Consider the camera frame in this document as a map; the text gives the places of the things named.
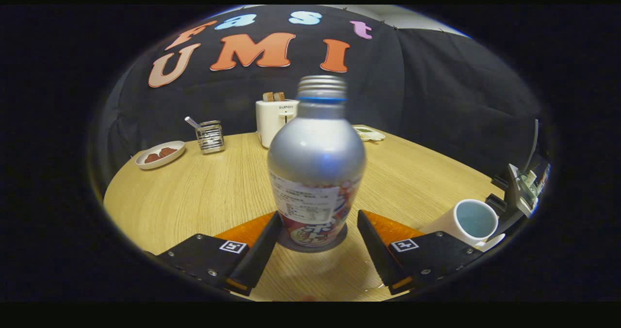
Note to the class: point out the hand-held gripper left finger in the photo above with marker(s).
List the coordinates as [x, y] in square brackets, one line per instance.
[257, 255]

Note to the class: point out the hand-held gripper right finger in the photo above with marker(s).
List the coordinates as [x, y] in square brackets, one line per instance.
[378, 253]

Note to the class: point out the dark brown round coaster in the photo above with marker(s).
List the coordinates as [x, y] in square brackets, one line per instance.
[313, 250]

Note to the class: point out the white cup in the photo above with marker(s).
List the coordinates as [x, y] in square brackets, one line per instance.
[449, 226]

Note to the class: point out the silver juice bottle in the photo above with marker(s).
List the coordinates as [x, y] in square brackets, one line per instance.
[315, 158]

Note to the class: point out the wooden table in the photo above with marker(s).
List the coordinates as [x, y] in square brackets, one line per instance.
[194, 197]

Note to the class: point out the white compartment tray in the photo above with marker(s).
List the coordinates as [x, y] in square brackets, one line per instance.
[371, 134]

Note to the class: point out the black table clamp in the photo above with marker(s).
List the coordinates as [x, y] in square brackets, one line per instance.
[496, 203]
[499, 181]

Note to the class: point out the white toaster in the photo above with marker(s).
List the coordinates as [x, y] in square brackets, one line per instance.
[271, 119]

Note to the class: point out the red meat pieces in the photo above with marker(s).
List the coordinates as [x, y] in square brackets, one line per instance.
[162, 154]

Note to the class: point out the white oval plate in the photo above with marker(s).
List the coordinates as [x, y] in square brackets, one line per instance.
[145, 164]

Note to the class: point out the metal spoon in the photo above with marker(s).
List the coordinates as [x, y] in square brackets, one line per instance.
[191, 122]

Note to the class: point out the toast slices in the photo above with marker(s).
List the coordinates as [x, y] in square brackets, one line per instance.
[273, 96]

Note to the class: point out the white and green device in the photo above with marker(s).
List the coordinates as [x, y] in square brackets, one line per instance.
[526, 187]

